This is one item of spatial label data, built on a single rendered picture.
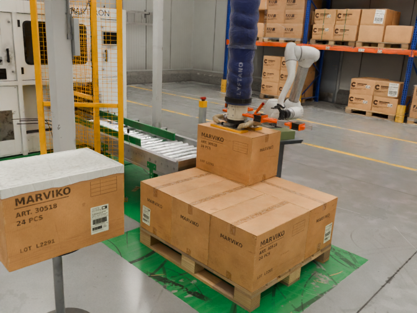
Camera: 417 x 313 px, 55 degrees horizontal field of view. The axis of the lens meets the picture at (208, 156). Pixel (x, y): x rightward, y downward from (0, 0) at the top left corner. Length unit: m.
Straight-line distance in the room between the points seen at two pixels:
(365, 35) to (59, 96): 8.22
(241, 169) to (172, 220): 0.70
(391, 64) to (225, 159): 8.80
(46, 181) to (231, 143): 1.74
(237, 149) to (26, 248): 1.83
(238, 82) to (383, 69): 8.74
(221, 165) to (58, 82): 1.52
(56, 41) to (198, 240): 1.96
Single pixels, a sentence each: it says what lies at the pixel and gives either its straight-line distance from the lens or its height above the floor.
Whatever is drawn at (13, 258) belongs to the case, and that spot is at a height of 0.68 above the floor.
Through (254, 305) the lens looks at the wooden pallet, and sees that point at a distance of 2.79.
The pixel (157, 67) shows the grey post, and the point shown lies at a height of 1.15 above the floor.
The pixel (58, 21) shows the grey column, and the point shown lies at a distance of 3.63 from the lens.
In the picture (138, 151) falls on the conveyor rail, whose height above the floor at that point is 0.56.
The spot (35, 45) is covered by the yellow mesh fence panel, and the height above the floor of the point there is 1.53.
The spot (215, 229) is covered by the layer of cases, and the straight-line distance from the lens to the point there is 2.74.
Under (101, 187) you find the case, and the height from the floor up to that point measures 0.93.
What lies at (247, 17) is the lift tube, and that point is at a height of 1.84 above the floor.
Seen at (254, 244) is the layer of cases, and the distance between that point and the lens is 2.54.
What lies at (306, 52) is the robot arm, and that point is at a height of 1.58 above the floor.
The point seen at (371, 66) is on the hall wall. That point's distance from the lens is 11.93.
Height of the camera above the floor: 1.68
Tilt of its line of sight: 17 degrees down
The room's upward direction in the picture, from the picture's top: 3 degrees clockwise
